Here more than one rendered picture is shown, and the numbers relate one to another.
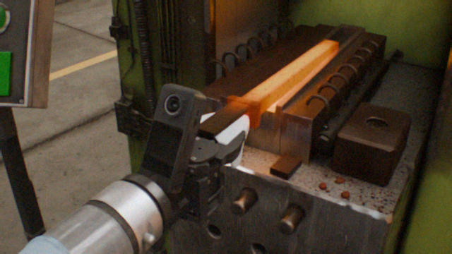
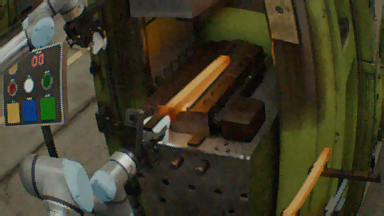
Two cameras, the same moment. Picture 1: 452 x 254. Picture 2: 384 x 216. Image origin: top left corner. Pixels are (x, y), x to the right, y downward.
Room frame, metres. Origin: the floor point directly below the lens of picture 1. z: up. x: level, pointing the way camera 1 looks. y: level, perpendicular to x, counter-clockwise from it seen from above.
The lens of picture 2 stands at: (-0.93, -0.11, 1.90)
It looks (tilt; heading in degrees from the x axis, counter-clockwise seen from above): 30 degrees down; 1
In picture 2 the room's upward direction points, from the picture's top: 8 degrees counter-clockwise
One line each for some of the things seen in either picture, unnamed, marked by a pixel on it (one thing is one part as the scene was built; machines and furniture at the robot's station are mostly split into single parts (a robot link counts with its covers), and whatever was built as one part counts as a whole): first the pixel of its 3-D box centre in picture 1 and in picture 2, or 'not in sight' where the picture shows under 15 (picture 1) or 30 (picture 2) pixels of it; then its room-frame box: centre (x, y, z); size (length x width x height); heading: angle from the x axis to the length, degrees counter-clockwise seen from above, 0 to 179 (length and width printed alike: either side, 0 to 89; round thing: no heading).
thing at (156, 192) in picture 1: (173, 185); (137, 153); (0.43, 0.06, 0.99); 0.12 x 0.08 x 0.09; 149
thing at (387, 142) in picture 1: (373, 142); (245, 119); (0.59, -0.22, 0.95); 0.12 x 0.08 x 0.06; 149
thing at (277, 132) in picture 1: (304, 74); (209, 79); (0.81, -0.15, 0.96); 0.42 x 0.20 x 0.09; 149
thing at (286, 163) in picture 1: (286, 166); (196, 140); (0.57, -0.09, 0.92); 0.04 x 0.03 x 0.01; 146
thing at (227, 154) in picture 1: (219, 149); (154, 135); (0.47, 0.01, 1.02); 0.09 x 0.05 x 0.02; 146
